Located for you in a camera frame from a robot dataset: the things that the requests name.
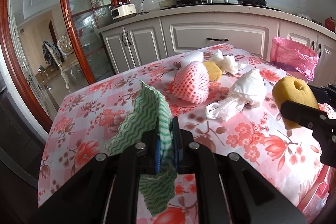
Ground white cabinet drawer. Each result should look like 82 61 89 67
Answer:
161 15 279 57

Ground black power cable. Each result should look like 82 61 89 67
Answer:
138 0 150 16

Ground white base cabinet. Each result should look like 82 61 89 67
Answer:
278 20 336 75
101 18 164 74

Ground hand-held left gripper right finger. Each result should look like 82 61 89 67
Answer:
172 117 307 224

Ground pink-lined trash bin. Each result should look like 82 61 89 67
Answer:
270 37 319 82

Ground white countertop appliance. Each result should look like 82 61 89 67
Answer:
111 2 137 20

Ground black gas stove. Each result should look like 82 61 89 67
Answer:
159 0 282 11

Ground large pink foam fruit net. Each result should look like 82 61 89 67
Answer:
169 61 210 104

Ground white upholstered dining chair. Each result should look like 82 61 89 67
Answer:
54 32 82 90

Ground dark cabinet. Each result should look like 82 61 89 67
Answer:
0 77 50 188

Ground red wooden door frame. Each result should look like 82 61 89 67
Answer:
0 0 56 133

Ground yellow sponge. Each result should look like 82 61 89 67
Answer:
202 61 223 81
272 76 321 130

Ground speckled kitchen countertop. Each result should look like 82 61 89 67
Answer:
97 2 336 35

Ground white tissue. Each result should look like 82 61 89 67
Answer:
210 49 247 75

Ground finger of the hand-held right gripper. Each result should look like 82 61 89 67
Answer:
280 100 330 131
310 84 336 109

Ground cardboard boxes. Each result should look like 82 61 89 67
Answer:
35 64 57 78

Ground red ceramic jar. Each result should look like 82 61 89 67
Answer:
325 18 336 32

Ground dark patterned garment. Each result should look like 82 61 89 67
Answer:
43 40 63 67

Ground green striped cloth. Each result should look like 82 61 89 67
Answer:
105 80 178 216

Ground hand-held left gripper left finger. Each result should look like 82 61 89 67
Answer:
29 128 161 224

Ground wooden glass sliding door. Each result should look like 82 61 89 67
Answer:
56 0 132 84

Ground white plastic bag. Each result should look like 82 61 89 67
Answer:
205 68 267 119

